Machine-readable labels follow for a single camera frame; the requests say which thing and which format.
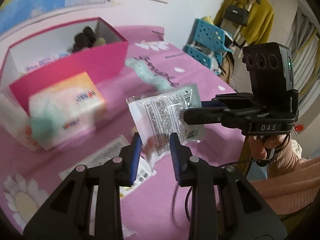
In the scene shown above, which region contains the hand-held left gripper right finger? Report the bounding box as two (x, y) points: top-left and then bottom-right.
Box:
(169, 132), (288, 240)

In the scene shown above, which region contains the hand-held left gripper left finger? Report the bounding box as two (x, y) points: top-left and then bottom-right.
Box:
(22, 132), (142, 240)

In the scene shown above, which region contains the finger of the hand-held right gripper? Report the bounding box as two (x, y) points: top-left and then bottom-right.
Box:
(200, 94), (253, 109)
(183, 106), (250, 128)

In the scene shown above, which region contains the clear cotton swab pack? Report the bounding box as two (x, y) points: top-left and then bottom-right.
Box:
(59, 134), (157, 218)

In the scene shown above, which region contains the white printed plastic packet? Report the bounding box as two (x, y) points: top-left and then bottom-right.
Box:
(126, 84), (206, 169)

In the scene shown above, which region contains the pink cardboard box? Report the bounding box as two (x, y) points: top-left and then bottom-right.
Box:
(0, 17), (129, 115)

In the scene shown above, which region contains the black fluffy cloth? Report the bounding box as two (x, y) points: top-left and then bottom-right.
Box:
(72, 26), (97, 53)

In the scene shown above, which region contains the person's right forearm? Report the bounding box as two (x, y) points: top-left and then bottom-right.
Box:
(217, 139), (320, 222)

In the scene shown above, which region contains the person's right hand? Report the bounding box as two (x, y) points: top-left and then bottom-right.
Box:
(249, 134), (290, 167)

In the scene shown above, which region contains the grey curtain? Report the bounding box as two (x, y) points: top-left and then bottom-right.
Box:
(285, 5), (320, 100)

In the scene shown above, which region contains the pink printed bedsheet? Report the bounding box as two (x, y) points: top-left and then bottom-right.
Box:
(0, 25), (244, 240)

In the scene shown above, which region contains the mustard yellow sweater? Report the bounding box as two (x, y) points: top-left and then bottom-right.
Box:
(214, 0), (275, 46)

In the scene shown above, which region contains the black handbag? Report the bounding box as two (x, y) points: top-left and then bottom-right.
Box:
(222, 2), (250, 27)

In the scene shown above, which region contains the blue perforated plastic rack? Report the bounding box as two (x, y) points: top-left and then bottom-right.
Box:
(184, 18), (234, 75)

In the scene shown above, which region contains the pastel tissue pack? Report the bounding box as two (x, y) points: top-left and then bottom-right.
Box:
(28, 71), (107, 150)

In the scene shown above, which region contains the white lotion pump bottle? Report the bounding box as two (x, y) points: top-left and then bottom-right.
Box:
(0, 86), (38, 152)

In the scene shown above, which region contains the black cable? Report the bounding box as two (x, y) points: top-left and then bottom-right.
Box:
(171, 187), (195, 230)

